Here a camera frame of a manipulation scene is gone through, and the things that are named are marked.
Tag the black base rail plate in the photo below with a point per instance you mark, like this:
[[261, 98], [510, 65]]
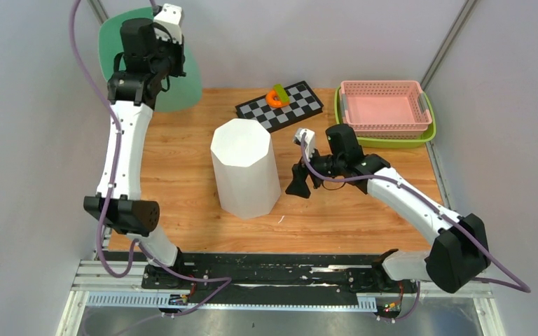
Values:
[[273, 281]]

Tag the pink perforated basket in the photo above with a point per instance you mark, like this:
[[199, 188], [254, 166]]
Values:
[[389, 107]]

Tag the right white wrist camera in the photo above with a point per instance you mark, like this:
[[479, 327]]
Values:
[[305, 137]]

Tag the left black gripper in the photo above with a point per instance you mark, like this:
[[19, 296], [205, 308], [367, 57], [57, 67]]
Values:
[[177, 50]]

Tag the green plastic tray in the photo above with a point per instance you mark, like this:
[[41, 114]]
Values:
[[369, 142]]

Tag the green block toy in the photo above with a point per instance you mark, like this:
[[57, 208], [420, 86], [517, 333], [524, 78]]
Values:
[[280, 94]]

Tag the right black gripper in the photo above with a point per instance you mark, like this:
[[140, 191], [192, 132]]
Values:
[[298, 186]]

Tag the black white checkerboard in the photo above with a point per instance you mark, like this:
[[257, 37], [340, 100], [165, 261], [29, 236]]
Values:
[[303, 104]]

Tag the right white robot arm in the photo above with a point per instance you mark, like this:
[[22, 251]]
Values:
[[458, 244]]

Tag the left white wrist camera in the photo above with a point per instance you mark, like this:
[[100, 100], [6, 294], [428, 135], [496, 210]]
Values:
[[169, 18]]

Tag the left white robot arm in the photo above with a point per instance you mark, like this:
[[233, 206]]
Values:
[[118, 203]]

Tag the aluminium frame rails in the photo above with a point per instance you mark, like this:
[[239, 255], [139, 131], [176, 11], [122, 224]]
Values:
[[471, 311]]

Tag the large white container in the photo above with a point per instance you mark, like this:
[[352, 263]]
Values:
[[245, 170]]

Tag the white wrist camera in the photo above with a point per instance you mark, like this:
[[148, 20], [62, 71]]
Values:
[[305, 137], [169, 18]]

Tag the green plastic bin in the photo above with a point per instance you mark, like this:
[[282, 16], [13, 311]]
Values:
[[184, 92]]

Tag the orange ring toy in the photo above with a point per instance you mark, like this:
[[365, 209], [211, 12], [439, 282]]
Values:
[[275, 101]]

